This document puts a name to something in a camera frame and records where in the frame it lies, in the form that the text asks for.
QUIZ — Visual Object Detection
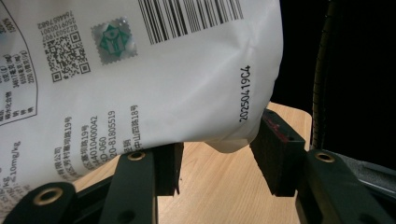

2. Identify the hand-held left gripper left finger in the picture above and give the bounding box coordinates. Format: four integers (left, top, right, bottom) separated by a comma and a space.
98, 142, 185, 224

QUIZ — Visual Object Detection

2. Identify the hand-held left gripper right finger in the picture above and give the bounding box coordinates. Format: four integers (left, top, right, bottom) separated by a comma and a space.
249, 108, 396, 224

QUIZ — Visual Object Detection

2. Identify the white and blue pouch bag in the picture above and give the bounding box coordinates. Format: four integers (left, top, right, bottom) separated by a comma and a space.
0, 0, 285, 218

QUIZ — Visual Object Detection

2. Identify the right hand-held gripper black cable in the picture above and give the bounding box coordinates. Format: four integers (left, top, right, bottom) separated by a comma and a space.
311, 0, 339, 151

